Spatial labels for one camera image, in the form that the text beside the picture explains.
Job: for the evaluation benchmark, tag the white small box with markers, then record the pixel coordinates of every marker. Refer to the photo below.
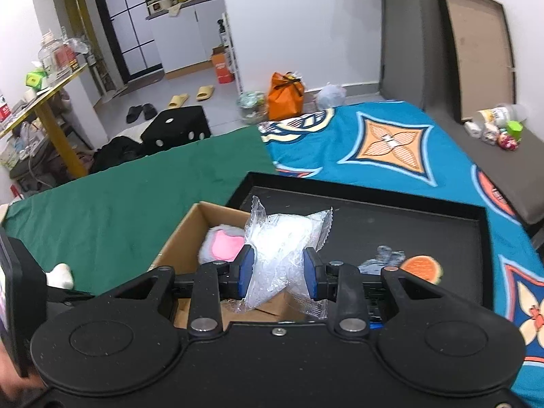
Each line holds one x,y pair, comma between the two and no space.
473,129

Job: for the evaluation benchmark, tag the black grid sliding door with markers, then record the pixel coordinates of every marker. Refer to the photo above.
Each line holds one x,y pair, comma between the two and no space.
126,25

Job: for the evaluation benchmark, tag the grey door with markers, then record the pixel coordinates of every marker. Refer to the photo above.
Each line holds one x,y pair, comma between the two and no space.
402,51

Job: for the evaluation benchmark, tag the clear bag with items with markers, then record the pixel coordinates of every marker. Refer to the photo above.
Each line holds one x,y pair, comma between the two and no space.
252,106

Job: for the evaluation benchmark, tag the green blanket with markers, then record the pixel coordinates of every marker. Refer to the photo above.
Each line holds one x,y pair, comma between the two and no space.
110,226

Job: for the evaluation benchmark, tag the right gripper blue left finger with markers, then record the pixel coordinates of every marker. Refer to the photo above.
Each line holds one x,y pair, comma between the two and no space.
235,276

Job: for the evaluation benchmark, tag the orange cardboard box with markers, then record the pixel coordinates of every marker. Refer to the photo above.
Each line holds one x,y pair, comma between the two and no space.
220,62

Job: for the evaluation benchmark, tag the white kitchen cabinet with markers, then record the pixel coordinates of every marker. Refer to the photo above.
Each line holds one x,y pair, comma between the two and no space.
185,42

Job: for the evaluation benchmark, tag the orange burger plush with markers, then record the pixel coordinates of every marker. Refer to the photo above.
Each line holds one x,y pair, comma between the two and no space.
424,267

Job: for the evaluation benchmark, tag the right black slipper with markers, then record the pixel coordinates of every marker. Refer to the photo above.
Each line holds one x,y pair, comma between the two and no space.
149,111

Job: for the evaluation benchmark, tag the right yellow slipper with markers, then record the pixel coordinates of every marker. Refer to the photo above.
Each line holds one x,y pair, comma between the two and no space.
205,93

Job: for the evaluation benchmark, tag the white fluffy towel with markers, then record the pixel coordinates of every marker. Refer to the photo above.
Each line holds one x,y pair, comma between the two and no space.
60,277

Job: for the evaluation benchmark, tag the white stuffing plastic bag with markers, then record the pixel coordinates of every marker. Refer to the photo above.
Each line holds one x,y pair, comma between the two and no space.
278,241

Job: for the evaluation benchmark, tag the grey bench cushion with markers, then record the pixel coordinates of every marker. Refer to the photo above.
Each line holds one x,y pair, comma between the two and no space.
517,174

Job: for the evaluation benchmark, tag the grey pink fluffy plush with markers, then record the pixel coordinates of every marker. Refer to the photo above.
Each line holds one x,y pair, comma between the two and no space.
221,243

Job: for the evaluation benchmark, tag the yellow leg table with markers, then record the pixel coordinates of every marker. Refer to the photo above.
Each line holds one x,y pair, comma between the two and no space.
41,108

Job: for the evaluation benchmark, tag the brown cardboard box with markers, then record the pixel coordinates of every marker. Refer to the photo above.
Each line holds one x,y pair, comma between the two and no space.
181,253

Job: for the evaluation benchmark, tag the yellow slipper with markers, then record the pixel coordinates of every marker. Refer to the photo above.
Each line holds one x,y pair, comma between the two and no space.
177,101
205,93

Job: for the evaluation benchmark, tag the black clothes pile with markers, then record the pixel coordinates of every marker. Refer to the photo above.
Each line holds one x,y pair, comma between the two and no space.
121,149

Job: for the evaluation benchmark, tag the green small container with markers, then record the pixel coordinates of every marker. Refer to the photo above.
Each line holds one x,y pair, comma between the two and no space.
515,129

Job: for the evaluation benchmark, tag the orange gift bag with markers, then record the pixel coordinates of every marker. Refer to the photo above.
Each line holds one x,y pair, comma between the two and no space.
285,98

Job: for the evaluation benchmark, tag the black dice stool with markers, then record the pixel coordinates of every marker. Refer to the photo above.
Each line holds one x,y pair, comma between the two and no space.
174,128

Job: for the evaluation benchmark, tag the black framed board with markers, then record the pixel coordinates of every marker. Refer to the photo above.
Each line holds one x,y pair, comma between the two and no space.
479,52

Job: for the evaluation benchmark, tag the blue patterned blanket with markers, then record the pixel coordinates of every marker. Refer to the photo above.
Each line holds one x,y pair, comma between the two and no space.
395,146

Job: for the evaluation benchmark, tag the left yellow slipper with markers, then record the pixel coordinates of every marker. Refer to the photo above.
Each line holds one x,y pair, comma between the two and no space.
177,101

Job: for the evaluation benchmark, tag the black shallow tray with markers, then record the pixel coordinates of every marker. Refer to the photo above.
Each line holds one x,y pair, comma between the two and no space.
456,235

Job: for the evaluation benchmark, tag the clear glass jar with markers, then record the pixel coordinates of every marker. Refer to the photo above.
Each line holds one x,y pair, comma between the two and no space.
54,58

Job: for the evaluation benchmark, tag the blue denim rabbit plush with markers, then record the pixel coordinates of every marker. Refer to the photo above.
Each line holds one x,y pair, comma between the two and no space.
385,256

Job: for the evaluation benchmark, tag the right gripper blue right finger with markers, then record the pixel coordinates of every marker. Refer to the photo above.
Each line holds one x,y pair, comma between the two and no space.
321,278

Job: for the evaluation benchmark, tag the white cup with print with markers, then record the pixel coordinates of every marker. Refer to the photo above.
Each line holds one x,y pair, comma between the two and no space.
500,115

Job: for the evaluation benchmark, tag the red small toy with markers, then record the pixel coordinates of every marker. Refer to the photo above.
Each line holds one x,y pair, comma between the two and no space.
507,142

